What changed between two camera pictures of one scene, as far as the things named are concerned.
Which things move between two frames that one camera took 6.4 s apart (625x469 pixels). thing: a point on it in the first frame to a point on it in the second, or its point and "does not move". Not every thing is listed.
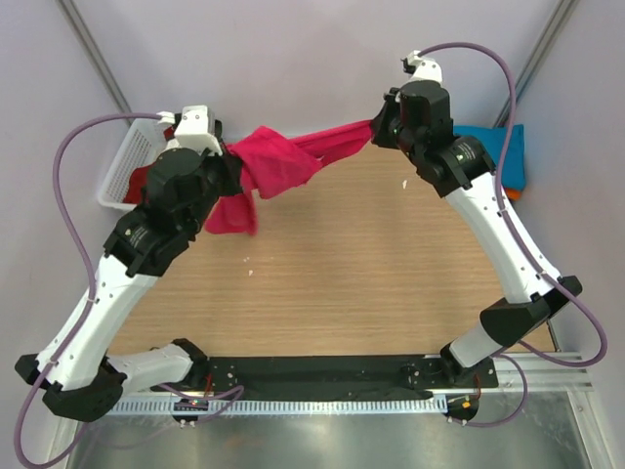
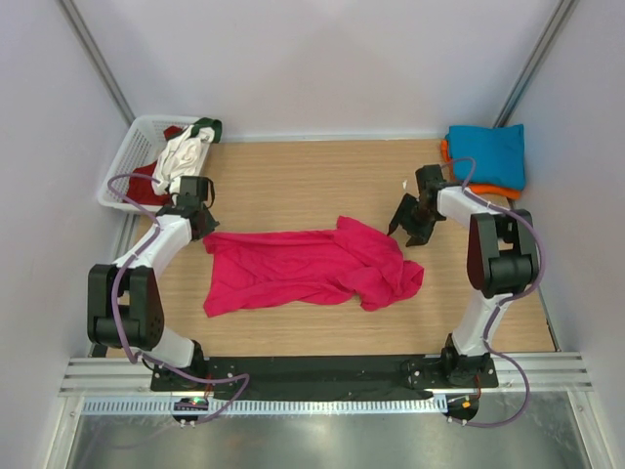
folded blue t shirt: [492, 138] does not move
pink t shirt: [272, 163] to [260, 268]
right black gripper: [381, 136] to [419, 234]
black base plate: [328, 377] does not move
